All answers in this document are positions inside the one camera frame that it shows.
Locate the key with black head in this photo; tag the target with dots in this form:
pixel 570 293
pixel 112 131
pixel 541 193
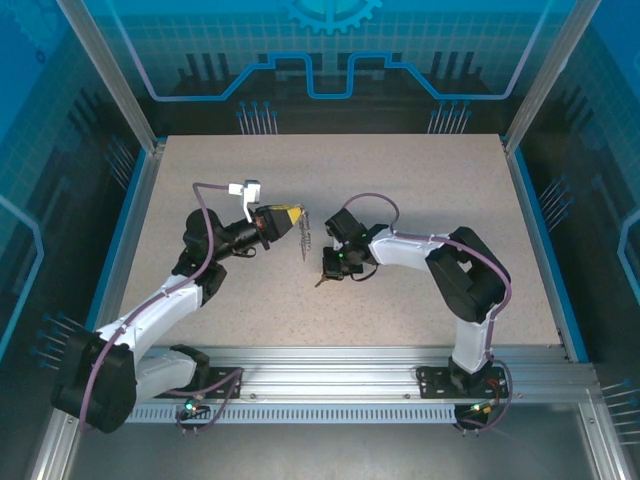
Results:
pixel 322 282

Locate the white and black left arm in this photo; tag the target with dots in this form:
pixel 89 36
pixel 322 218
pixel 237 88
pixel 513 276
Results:
pixel 150 310

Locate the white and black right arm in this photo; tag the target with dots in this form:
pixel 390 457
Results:
pixel 400 247

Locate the grey metal sheet panel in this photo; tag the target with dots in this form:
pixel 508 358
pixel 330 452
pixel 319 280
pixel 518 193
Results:
pixel 325 455

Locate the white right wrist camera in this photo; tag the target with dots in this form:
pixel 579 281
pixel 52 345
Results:
pixel 336 242

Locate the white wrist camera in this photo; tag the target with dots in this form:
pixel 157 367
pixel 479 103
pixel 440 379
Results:
pixel 336 242
pixel 247 191

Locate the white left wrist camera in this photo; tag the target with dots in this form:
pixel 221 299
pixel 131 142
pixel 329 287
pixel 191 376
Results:
pixel 247 191

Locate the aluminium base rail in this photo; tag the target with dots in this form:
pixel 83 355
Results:
pixel 325 372

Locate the aluminium frame post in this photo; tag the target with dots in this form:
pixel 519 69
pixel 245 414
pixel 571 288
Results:
pixel 545 82
pixel 116 82

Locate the aluminium side frame rail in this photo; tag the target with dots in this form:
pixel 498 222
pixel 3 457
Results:
pixel 55 445
pixel 597 435

